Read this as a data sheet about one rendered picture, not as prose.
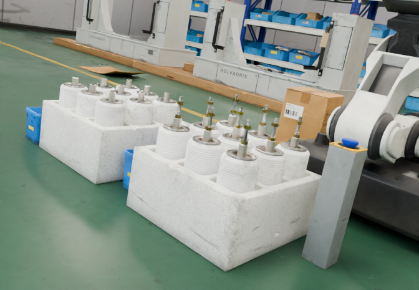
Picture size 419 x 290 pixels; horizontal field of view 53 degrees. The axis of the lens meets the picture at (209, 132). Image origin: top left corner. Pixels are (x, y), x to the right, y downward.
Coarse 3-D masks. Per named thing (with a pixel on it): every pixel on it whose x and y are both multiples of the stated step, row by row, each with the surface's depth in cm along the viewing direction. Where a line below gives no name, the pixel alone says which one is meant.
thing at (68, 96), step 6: (60, 90) 149; (66, 90) 148; (72, 90) 148; (78, 90) 148; (60, 96) 150; (66, 96) 148; (72, 96) 148; (60, 102) 150; (66, 102) 149; (72, 102) 149; (72, 108) 149
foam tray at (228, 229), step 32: (160, 160) 110; (128, 192) 120; (160, 192) 111; (192, 192) 103; (224, 192) 96; (256, 192) 99; (288, 192) 108; (160, 224) 112; (192, 224) 103; (224, 224) 96; (256, 224) 101; (288, 224) 113; (224, 256) 97; (256, 256) 105
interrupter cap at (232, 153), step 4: (228, 152) 101; (232, 152) 102; (236, 152) 103; (248, 152) 104; (232, 156) 99; (236, 156) 99; (248, 156) 102; (252, 156) 102; (244, 160) 98; (248, 160) 98; (252, 160) 99
